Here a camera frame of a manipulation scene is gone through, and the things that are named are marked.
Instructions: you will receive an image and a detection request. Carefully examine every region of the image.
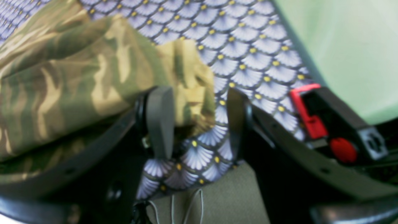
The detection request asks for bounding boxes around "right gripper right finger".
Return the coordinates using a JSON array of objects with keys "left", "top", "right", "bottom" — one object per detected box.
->
[{"left": 226, "top": 88, "right": 397, "bottom": 224}]

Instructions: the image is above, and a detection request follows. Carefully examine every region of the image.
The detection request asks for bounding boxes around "white plastic bin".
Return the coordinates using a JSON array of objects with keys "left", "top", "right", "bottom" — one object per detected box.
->
[{"left": 276, "top": 0, "right": 398, "bottom": 124}]

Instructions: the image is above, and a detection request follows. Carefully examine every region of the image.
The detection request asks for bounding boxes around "camouflage T-shirt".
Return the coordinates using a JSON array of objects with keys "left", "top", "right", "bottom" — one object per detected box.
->
[{"left": 1, "top": 0, "right": 215, "bottom": 184}]

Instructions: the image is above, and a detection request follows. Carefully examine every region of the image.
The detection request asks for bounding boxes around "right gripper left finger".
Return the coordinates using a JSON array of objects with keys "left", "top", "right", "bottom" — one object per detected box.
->
[{"left": 1, "top": 86, "right": 175, "bottom": 224}]

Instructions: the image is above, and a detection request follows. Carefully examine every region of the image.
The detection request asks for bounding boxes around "purple fan-pattern table cloth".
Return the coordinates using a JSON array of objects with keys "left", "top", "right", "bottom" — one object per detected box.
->
[{"left": 1, "top": 0, "right": 310, "bottom": 200}]

